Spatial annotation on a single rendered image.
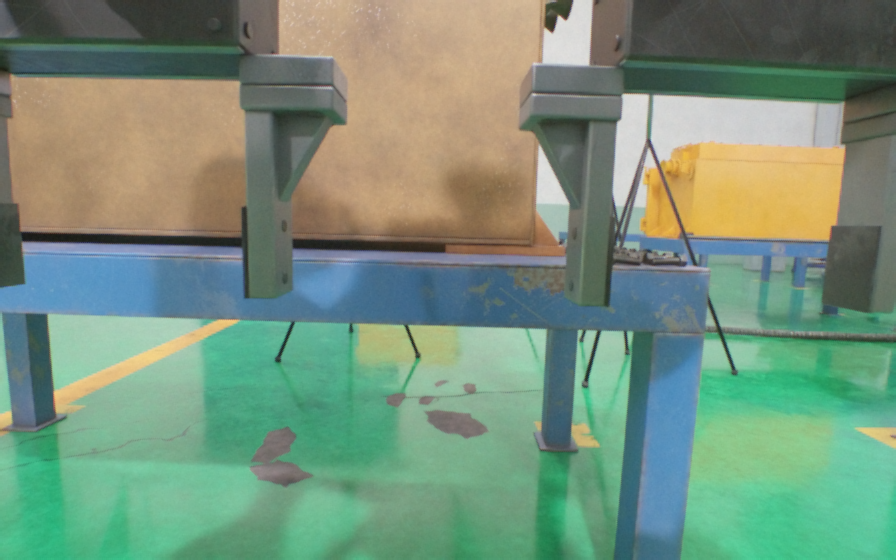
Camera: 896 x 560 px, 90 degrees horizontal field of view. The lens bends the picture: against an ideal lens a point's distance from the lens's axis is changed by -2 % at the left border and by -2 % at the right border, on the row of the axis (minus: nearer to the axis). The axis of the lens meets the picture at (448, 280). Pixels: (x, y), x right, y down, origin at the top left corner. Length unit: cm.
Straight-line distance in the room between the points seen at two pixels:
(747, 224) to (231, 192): 371
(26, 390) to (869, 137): 201
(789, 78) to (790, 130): 1257
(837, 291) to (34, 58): 39
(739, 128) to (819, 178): 780
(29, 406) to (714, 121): 1166
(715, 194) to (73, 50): 390
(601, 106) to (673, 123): 1126
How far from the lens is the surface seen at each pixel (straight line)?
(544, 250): 90
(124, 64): 26
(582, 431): 171
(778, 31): 24
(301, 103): 21
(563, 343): 145
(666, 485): 87
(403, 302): 70
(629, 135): 1103
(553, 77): 21
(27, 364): 197
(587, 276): 21
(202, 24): 22
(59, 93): 118
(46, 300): 94
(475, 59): 93
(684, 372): 81
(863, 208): 29
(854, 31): 26
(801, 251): 408
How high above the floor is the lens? 69
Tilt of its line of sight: 7 degrees down
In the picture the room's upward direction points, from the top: 2 degrees clockwise
